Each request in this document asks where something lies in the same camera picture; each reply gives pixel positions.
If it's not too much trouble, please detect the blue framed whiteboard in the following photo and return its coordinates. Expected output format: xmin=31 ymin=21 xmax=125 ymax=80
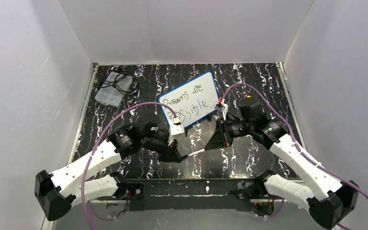
xmin=158 ymin=71 xmax=219 ymax=127

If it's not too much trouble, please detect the black white marker pen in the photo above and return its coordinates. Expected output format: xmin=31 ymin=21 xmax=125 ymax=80
xmin=187 ymin=149 xmax=205 ymax=157

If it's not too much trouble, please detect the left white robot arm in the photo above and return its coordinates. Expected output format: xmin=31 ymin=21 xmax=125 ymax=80
xmin=34 ymin=114 xmax=185 ymax=221

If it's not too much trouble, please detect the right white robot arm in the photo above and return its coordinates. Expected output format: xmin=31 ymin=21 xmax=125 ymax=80
xmin=204 ymin=98 xmax=358 ymax=230

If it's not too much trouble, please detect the clear plastic organizer box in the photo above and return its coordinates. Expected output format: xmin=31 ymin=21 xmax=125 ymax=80
xmin=95 ymin=72 xmax=133 ymax=107

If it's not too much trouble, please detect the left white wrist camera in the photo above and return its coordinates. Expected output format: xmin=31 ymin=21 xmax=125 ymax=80
xmin=169 ymin=117 xmax=185 ymax=140

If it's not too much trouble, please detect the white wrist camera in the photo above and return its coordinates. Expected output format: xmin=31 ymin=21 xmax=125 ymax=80
xmin=214 ymin=97 xmax=229 ymax=120
xmin=169 ymin=117 xmax=185 ymax=140

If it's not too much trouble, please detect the whiteboard wire stand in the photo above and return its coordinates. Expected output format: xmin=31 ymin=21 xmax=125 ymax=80
xmin=184 ymin=114 xmax=212 ymax=137

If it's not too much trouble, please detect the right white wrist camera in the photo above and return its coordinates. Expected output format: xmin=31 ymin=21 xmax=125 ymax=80
xmin=214 ymin=97 xmax=229 ymax=120

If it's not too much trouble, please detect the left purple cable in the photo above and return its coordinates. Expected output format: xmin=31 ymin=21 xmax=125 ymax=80
xmin=80 ymin=101 xmax=180 ymax=230

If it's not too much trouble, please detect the purple cable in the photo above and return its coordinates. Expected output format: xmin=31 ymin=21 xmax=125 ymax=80
xmin=220 ymin=83 xmax=368 ymax=230
xmin=80 ymin=101 xmax=180 ymax=230

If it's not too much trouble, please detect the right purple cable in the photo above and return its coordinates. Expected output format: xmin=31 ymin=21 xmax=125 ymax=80
xmin=220 ymin=83 xmax=368 ymax=230

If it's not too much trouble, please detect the aluminium front rail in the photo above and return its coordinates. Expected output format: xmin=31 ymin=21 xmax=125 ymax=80
xmin=40 ymin=217 xmax=54 ymax=230

